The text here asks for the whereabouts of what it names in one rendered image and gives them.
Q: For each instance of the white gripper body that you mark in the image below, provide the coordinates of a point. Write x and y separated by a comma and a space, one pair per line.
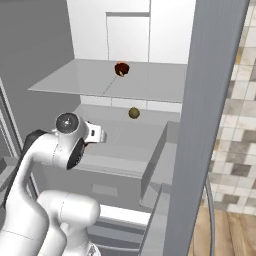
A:
101, 135

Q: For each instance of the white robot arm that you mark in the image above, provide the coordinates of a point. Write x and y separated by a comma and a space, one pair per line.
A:
23, 203

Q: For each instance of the glass fridge rack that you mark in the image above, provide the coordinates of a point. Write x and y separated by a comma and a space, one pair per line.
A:
133, 140
86, 78

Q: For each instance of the olive green round vegetable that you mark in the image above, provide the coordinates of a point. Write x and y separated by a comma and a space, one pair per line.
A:
134, 113

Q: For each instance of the grey fridge drawer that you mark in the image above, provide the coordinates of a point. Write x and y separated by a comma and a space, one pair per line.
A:
110, 190

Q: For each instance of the grey fridge door bin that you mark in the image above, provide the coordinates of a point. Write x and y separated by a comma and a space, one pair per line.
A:
160, 166

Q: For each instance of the grey fridge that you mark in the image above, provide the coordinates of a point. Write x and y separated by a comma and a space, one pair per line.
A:
43, 43

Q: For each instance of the grey fridge door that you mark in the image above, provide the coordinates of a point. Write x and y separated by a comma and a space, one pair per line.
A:
206, 100

